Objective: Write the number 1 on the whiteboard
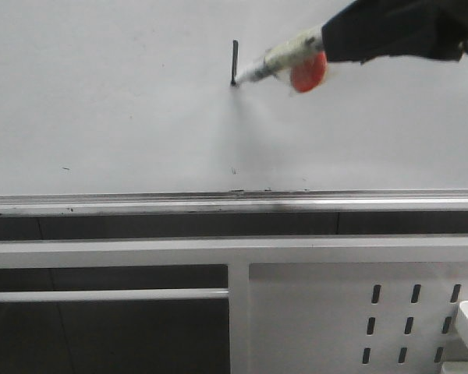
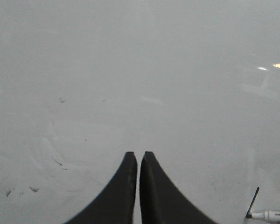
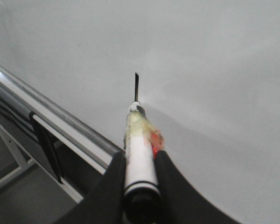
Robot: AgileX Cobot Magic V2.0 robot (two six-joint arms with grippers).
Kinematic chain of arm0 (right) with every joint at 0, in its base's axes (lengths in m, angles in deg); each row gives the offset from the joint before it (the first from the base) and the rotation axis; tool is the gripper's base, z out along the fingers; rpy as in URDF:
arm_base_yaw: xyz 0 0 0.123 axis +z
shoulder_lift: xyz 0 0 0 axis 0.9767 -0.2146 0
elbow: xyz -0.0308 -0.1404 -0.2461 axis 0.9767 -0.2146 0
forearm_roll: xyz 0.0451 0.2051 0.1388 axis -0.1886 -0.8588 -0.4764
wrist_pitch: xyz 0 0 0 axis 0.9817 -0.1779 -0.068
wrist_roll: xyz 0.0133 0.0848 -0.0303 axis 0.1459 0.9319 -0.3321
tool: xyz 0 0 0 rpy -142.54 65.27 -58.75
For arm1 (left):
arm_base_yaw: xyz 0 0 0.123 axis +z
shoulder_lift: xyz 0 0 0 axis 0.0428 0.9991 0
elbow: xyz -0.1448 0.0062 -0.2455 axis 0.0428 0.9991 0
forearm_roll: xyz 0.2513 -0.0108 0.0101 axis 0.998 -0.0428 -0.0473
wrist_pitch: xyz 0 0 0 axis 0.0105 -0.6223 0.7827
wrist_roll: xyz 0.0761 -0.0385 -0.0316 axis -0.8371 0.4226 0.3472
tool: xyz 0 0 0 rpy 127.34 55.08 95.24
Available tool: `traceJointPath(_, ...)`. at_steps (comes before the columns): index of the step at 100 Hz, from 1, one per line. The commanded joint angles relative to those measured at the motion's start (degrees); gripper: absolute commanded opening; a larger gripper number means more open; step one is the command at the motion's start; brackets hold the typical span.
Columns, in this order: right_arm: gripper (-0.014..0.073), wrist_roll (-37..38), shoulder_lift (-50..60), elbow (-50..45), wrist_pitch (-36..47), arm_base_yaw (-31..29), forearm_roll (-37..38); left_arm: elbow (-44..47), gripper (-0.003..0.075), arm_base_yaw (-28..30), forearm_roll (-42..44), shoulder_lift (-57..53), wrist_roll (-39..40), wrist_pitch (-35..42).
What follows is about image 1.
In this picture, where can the red round magnet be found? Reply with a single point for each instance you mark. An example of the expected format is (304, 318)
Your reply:
(309, 74)

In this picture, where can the white metal stand frame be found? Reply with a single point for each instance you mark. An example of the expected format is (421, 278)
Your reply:
(237, 254)

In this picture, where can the white perforated metal panel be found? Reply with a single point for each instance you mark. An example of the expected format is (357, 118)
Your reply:
(355, 317)

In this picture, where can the white whiteboard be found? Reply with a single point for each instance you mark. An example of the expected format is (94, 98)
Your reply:
(135, 97)

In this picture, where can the white box at right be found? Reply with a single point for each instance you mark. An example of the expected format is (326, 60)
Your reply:
(457, 358)

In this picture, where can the aluminium whiteboard tray rail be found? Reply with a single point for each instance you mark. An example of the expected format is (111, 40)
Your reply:
(235, 201)

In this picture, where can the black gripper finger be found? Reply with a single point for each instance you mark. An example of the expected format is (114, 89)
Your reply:
(365, 30)

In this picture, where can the white whiteboard marker pen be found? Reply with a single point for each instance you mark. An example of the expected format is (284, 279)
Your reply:
(278, 61)

